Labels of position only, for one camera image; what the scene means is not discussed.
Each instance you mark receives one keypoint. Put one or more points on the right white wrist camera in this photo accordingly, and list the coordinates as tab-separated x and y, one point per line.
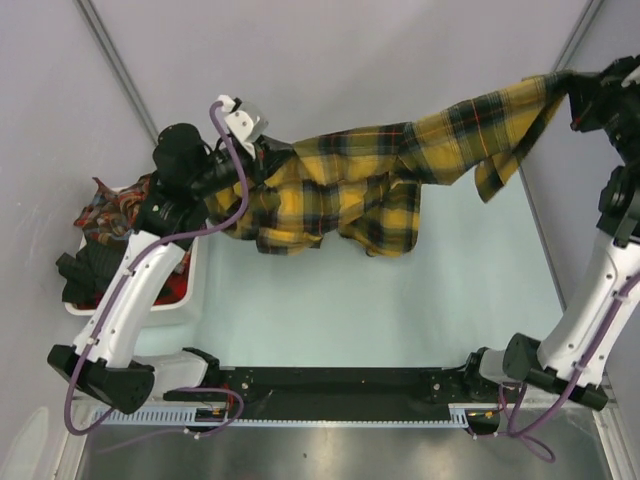
633	78

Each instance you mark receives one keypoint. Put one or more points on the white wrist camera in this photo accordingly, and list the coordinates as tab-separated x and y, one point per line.
633	78
244	121

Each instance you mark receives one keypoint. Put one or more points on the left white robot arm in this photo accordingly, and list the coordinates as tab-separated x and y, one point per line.
195	190

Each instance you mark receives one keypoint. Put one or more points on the red black plaid shirt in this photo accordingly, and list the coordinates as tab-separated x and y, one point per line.
175	287

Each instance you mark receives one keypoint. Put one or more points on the dark striped shirt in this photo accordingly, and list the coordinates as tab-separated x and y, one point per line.
88	273

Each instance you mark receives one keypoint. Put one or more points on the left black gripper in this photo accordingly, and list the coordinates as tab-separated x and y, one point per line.
270	153

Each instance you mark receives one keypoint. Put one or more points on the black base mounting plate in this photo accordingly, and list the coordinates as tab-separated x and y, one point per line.
352	394

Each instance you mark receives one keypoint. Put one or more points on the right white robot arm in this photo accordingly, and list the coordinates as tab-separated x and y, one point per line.
570	361

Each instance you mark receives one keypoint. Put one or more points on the red blue plaid shirt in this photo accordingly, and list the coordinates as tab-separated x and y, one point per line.
108	219

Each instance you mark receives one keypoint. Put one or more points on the aluminium frame post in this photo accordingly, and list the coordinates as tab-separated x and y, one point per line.
115	63
587	15

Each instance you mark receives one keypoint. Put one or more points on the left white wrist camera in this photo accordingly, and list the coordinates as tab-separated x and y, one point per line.
244	121

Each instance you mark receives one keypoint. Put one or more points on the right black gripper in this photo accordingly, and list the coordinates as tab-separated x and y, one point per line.
594	92

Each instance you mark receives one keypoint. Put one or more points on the yellow plaid shirt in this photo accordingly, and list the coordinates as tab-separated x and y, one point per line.
365	183

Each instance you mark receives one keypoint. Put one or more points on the right aluminium frame post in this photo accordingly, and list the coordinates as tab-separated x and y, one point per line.
587	15

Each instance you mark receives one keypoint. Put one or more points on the white laundry basket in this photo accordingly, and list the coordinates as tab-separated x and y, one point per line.
192	300

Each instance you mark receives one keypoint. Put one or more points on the left aluminium frame post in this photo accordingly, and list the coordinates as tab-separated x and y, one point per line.
115	63

